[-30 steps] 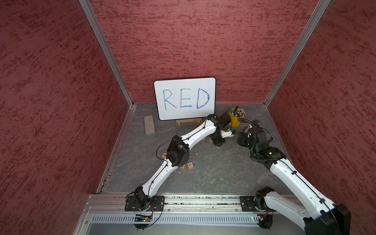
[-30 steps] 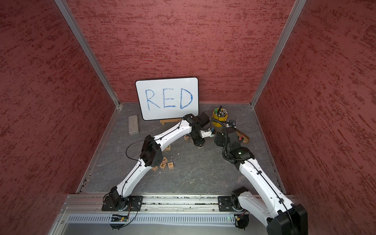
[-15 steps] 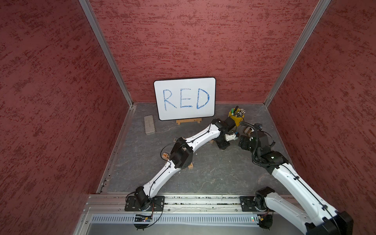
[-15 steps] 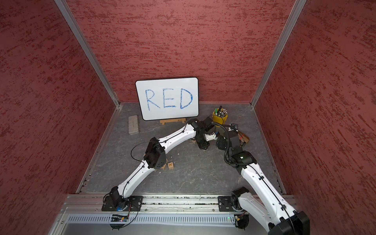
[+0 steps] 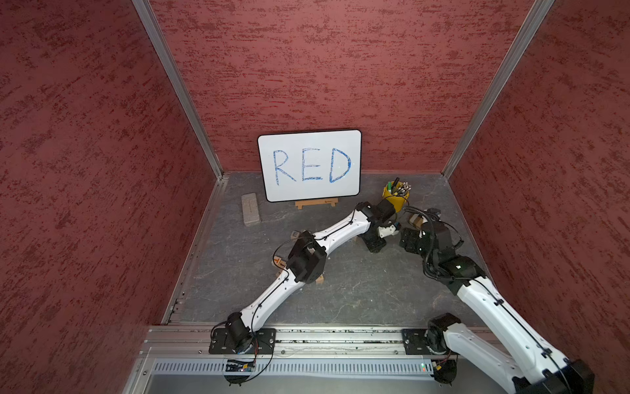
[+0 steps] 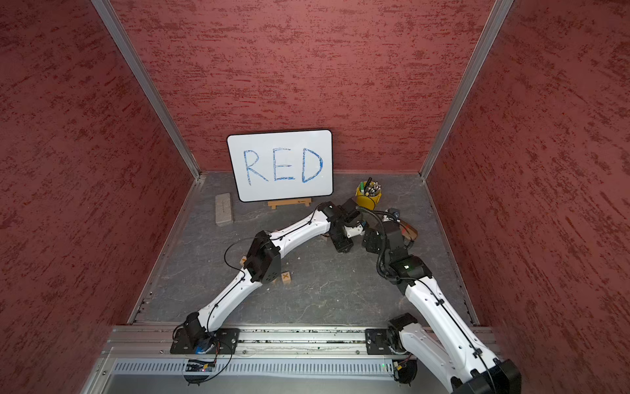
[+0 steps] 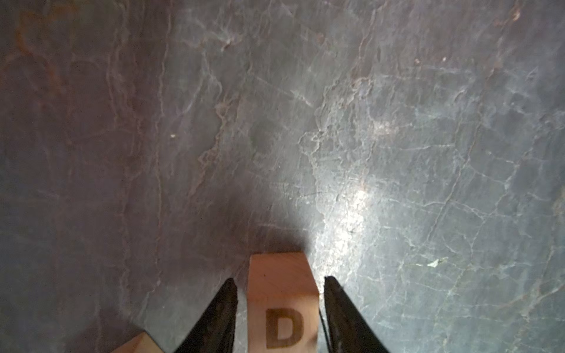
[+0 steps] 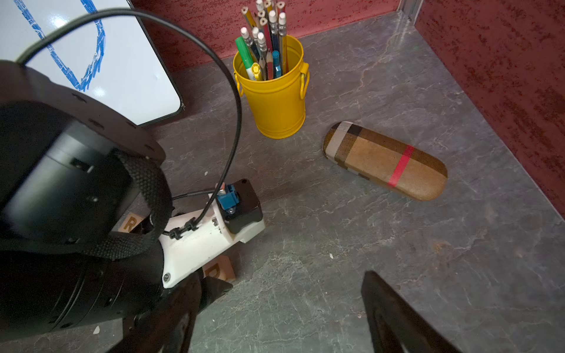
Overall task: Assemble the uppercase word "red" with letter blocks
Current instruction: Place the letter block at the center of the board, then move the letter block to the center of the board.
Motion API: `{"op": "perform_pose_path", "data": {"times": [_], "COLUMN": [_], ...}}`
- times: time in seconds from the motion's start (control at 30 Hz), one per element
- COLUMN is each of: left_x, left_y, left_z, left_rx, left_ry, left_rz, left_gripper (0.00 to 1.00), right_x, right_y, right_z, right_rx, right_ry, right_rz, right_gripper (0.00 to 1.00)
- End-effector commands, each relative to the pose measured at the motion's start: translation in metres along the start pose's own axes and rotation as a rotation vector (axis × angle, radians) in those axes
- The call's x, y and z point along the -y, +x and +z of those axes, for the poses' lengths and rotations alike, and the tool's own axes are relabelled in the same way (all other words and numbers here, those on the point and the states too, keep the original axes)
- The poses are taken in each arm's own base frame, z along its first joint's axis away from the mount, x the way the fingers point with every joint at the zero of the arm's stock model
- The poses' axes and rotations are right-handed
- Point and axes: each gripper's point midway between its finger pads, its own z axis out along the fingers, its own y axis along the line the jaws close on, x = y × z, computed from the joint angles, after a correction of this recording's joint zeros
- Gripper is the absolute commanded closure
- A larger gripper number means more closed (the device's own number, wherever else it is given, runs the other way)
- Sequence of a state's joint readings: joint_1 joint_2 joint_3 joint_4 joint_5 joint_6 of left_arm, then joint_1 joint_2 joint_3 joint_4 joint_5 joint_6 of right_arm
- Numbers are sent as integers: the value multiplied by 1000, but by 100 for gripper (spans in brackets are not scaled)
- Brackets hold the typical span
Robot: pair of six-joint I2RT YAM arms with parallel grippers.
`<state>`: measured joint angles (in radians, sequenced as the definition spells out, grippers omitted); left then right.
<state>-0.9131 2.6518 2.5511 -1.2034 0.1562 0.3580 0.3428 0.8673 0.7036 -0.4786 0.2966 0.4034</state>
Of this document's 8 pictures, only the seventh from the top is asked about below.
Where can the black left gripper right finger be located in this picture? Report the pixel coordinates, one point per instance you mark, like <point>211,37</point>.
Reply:
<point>346,329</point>

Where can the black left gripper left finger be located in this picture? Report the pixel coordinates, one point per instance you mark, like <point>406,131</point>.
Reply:
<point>215,330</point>

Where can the wooden D letter block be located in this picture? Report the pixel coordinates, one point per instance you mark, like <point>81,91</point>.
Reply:
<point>282,304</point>

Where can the wooden E letter block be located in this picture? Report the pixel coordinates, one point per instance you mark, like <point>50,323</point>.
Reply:
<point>141,343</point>

